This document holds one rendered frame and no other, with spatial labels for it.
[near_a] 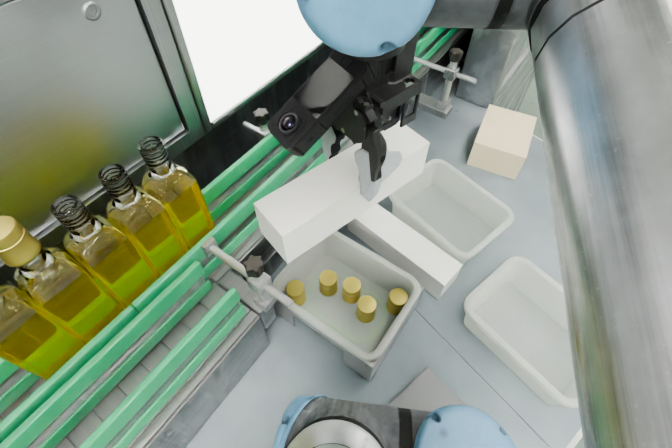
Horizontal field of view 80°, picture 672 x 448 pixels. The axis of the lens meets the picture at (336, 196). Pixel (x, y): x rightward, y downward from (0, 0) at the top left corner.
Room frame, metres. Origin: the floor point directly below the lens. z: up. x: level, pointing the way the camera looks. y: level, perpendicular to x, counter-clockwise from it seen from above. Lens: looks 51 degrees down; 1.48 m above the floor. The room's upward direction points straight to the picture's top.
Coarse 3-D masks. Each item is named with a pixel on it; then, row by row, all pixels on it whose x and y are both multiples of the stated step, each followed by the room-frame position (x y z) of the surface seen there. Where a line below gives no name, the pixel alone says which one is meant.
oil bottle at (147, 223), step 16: (144, 192) 0.33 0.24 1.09; (112, 208) 0.30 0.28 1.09; (128, 208) 0.30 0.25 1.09; (144, 208) 0.30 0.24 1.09; (160, 208) 0.31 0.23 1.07; (128, 224) 0.28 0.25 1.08; (144, 224) 0.29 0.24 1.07; (160, 224) 0.31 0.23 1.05; (144, 240) 0.28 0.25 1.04; (160, 240) 0.30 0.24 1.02; (176, 240) 0.31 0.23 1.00; (144, 256) 0.28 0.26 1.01; (160, 256) 0.29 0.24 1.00; (176, 256) 0.30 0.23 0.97; (160, 272) 0.28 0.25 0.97
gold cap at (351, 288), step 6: (348, 282) 0.34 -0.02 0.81; (354, 282) 0.34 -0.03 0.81; (360, 282) 0.34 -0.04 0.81; (342, 288) 0.34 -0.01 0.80; (348, 288) 0.33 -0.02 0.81; (354, 288) 0.33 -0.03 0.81; (360, 288) 0.33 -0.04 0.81; (342, 294) 0.33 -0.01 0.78; (348, 294) 0.32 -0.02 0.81; (354, 294) 0.32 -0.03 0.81; (360, 294) 0.34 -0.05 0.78; (348, 300) 0.32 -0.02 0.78; (354, 300) 0.32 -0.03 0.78
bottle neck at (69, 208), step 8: (56, 200) 0.27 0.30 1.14; (64, 200) 0.28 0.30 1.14; (72, 200) 0.28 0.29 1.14; (80, 200) 0.28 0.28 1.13; (56, 208) 0.26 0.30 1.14; (64, 208) 0.27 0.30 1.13; (72, 208) 0.26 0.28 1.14; (80, 208) 0.27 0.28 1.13; (56, 216) 0.25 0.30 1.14; (64, 216) 0.25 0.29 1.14; (72, 216) 0.26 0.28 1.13; (80, 216) 0.26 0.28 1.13; (88, 216) 0.27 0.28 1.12; (64, 224) 0.25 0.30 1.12; (72, 224) 0.25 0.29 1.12; (80, 224) 0.26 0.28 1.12; (88, 224) 0.26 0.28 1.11; (96, 224) 0.27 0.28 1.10; (72, 232) 0.25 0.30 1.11; (80, 232) 0.25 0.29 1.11; (88, 232) 0.26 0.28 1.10
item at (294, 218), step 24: (360, 144) 0.39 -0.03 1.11; (408, 144) 0.39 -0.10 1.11; (336, 168) 0.35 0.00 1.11; (408, 168) 0.37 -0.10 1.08; (288, 192) 0.31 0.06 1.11; (312, 192) 0.31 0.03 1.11; (336, 192) 0.31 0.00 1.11; (384, 192) 0.35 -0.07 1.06; (264, 216) 0.27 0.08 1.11; (288, 216) 0.27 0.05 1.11; (312, 216) 0.27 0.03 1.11; (336, 216) 0.30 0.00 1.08; (288, 240) 0.25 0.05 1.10; (312, 240) 0.27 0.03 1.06
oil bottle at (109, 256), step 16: (112, 224) 0.28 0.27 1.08; (64, 240) 0.26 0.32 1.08; (80, 240) 0.25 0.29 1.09; (96, 240) 0.25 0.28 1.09; (112, 240) 0.26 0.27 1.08; (128, 240) 0.27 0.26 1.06; (80, 256) 0.24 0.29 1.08; (96, 256) 0.24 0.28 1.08; (112, 256) 0.25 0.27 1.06; (128, 256) 0.26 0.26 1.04; (96, 272) 0.23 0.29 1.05; (112, 272) 0.24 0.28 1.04; (128, 272) 0.25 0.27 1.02; (144, 272) 0.26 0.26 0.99; (112, 288) 0.23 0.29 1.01; (128, 288) 0.24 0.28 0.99; (144, 288) 0.25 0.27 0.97; (128, 304) 0.23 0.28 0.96
